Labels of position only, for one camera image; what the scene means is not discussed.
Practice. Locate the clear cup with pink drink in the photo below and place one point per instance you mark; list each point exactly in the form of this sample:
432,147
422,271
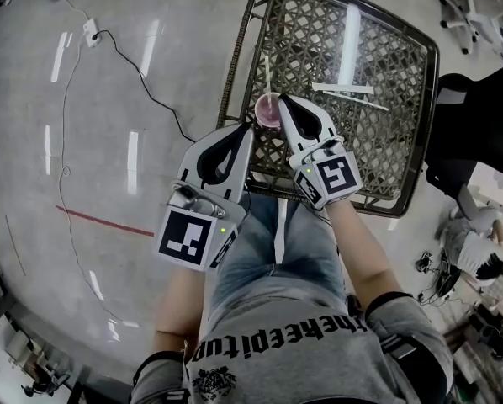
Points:
266,116

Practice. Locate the person's right forearm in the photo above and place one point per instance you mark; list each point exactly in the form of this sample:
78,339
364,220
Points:
361,259

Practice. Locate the white straw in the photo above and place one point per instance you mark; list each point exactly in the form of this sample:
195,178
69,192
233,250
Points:
268,82

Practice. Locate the person's blue jeans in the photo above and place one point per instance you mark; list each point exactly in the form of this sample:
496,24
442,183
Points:
251,259

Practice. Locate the white office chair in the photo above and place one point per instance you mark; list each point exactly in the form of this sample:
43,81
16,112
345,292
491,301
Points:
474,11

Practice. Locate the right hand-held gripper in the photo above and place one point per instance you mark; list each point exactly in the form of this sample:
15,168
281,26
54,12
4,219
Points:
335,179

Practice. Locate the brown wicker glass-top table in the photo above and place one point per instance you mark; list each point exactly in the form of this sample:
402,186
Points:
382,141

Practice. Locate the white square power strip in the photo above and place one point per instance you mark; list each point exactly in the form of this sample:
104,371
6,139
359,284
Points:
91,32

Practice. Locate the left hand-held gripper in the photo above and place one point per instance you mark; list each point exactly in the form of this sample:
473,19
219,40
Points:
186,236

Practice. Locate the black office chair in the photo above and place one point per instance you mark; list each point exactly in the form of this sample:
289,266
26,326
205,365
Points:
474,120

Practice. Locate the white straws on table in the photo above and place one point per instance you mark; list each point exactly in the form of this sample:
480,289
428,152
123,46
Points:
356,100

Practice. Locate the person's grey printed shirt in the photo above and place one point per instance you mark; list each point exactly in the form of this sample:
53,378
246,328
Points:
298,352

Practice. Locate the person's left forearm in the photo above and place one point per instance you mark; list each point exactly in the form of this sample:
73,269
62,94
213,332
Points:
180,305

